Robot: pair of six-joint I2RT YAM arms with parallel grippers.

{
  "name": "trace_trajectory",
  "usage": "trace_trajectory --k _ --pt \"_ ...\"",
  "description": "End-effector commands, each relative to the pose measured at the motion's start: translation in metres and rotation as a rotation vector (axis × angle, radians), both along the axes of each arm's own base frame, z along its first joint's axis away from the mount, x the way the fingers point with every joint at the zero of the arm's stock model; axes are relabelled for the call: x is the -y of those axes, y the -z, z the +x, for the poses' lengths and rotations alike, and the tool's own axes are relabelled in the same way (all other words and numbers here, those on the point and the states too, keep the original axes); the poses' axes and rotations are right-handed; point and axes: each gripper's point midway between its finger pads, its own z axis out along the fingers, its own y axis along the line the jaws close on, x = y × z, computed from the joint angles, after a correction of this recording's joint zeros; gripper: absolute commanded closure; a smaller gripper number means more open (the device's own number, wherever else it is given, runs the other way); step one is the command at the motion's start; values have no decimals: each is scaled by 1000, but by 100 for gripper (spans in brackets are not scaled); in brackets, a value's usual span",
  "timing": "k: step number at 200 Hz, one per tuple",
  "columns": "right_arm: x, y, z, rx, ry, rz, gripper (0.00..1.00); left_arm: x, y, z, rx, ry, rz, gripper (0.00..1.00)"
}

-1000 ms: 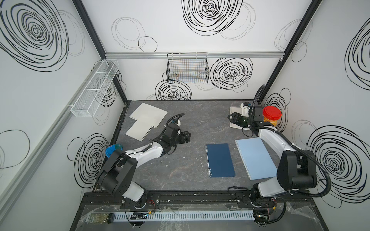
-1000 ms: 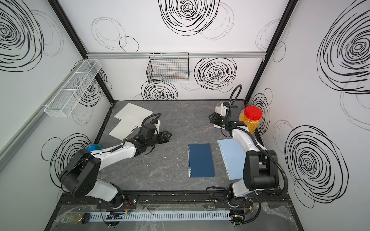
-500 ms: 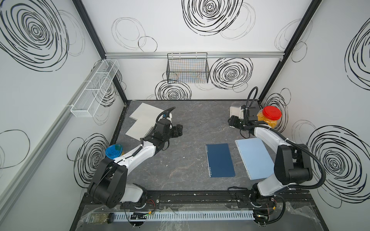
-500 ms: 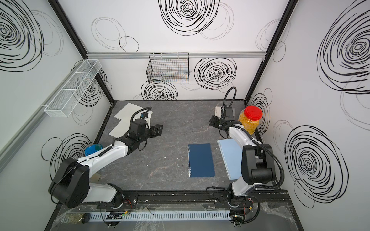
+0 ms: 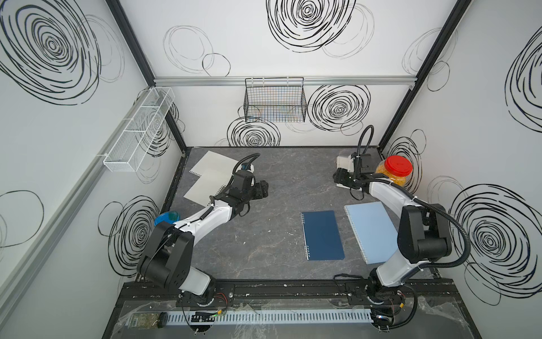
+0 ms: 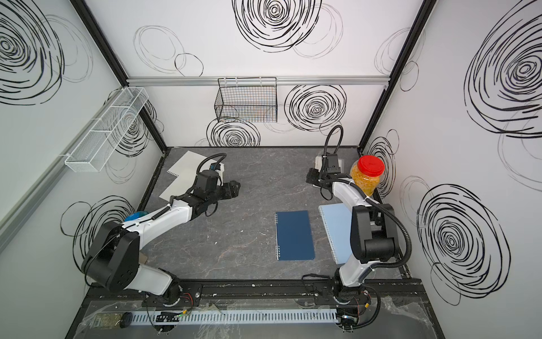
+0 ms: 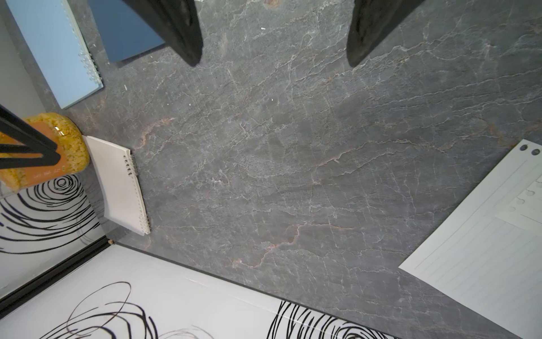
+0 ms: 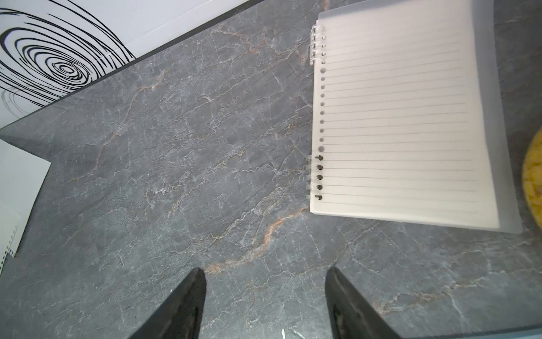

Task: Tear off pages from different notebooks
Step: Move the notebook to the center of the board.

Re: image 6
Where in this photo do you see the torn lined paper page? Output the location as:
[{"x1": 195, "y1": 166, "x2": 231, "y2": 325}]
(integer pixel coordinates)
[{"x1": 167, "y1": 151, "x2": 206, "y2": 178}]

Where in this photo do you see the light blue spiral notebook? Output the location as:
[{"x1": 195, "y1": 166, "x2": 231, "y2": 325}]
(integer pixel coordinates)
[{"x1": 318, "y1": 203, "x2": 352, "y2": 265}]

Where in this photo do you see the dark blue spiral notebook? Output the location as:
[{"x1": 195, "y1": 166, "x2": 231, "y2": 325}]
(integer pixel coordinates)
[{"x1": 275, "y1": 210, "x2": 316, "y2": 261}]

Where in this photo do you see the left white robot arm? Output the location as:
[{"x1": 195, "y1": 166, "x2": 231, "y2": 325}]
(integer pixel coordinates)
[{"x1": 81, "y1": 169, "x2": 241, "y2": 296}]

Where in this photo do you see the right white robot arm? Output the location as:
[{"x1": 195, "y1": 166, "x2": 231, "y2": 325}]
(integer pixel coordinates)
[{"x1": 306, "y1": 152, "x2": 408, "y2": 288}]

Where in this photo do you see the cornflakes jar with red lid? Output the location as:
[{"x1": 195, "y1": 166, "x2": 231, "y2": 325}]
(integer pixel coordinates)
[{"x1": 349, "y1": 155, "x2": 385, "y2": 196}]

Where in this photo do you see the blue lid snack cup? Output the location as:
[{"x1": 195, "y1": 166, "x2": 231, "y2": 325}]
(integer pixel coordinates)
[{"x1": 124, "y1": 211, "x2": 148, "y2": 223}]

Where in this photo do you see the black wire basket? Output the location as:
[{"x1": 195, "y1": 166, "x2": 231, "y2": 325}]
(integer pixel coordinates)
[{"x1": 213, "y1": 85, "x2": 278, "y2": 123}]

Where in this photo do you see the aluminium wall rail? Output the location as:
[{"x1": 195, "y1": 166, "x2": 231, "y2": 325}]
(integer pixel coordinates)
[{"x1": 127, "y1": 75, "x2": 390, "y2": 87}]

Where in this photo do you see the white mesh wall shelf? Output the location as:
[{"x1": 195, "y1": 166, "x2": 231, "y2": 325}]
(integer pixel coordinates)
[{"x1": 64, "y1": 87, "x2": 148, "y2": 172}]

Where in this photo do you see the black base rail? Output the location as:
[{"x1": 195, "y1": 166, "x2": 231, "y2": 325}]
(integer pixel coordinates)
[{"x1": 86, "y1": 278, "x2": 426, "y2": 308}]

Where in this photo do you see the white slotted cable duct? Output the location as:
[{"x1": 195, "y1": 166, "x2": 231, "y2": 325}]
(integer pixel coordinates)
[{"x1": 127, "y1": 309, "x2": 338, "y2": 326}]

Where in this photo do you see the black corner frame post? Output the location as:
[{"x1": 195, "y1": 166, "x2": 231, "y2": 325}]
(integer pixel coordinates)
[{"x1": 357, "y1": 0, "x2": 437, "y2": 154}]

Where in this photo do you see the left black frame post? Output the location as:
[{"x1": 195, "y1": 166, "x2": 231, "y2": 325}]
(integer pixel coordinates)
[{"x1": 69, "y1": 0, "x2": 169, "y2": 153}]

